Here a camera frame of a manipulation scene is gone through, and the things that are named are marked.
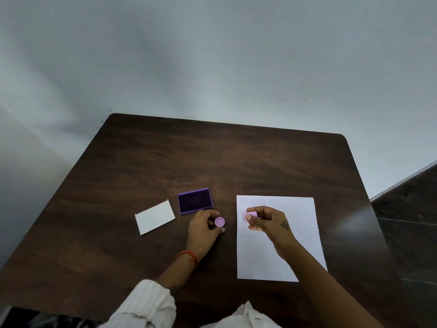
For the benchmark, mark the person's left hand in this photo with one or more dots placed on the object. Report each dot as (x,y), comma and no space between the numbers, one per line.
(199,235)

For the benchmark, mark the person's right hand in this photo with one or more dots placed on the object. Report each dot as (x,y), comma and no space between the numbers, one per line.
(275,227)

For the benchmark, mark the person's right thumb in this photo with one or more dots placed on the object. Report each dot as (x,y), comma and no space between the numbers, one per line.
(256,218)

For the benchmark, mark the person's left thumb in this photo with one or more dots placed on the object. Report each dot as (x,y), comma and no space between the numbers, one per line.
(219,230)

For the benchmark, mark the pink round stamp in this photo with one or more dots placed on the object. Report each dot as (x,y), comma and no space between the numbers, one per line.
(248,215)

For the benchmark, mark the round pink stamp cap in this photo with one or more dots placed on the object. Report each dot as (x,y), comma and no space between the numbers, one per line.
(219,221)

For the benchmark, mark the person's left forearm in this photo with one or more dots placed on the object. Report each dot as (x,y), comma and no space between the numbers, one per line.
(177,274)

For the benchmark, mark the person's right forearm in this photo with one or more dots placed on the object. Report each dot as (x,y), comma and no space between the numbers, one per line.
(324,290)

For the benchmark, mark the white paper sheet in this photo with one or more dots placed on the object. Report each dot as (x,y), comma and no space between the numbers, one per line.
(252,256)

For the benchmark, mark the purple ink pad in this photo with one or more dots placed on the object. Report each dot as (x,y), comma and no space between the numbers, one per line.
(195,201)

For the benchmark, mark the white ink pad lid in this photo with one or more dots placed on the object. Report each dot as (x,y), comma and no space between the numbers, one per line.
(155,217)

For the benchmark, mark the person's white shirt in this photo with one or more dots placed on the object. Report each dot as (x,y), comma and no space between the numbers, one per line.
(143,309)

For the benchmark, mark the dark patterned trousers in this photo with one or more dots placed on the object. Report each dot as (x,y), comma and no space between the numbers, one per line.
(41,319)

